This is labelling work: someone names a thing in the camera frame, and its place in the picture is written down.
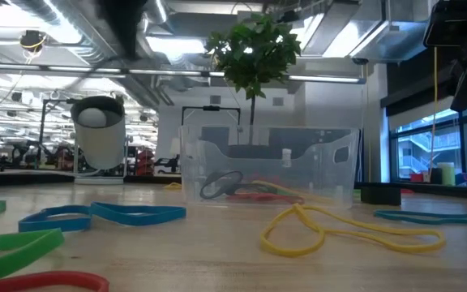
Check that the red rubber band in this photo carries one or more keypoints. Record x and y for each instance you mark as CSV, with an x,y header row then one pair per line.
x,y
407,191
55,279
266,198

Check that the teal rubber band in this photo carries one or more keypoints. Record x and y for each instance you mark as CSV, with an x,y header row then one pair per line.
x,y
379,214

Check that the yellow rubber band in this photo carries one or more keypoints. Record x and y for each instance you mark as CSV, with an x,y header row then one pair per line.
x,y
274,185
321,234

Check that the clear plastic bin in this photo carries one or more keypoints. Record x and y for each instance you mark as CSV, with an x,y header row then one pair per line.
x,y
322,178

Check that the large window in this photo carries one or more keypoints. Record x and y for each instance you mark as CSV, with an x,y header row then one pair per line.
x,y
420,150

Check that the pale green cup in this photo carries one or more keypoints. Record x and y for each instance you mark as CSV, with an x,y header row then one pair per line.
x,y
446,174

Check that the black cup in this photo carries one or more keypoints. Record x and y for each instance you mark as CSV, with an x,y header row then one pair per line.
x,y
434,176

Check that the small red box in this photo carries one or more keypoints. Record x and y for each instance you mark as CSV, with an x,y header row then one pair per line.
x,y
416,177

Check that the small white cylinder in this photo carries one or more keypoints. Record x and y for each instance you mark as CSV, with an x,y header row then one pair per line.
x,y
286,158

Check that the green plant in black pot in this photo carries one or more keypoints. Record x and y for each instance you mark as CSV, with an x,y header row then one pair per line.
x,y
254,48

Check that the long ceiling light bar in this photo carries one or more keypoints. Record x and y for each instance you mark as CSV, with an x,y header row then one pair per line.
x,y
168,72

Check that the small yellow object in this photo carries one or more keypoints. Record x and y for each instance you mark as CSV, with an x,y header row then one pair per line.
x,y
172,186

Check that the red equipment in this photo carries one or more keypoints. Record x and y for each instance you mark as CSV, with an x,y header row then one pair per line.
x,y
146,162

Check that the black ceiling fixture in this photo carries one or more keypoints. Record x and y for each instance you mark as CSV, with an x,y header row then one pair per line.
x,y
32,40

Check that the dark dome camera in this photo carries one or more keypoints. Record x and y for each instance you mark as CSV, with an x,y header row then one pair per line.
x,y
360,61

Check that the silver box duct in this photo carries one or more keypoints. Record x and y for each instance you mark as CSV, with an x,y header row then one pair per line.
x,y
339,32

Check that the grey wall box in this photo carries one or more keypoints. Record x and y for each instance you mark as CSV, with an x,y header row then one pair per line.
x,y
215,100
278,101

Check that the silver round duct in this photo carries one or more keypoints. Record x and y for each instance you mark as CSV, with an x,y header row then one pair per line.
x,y
75,28

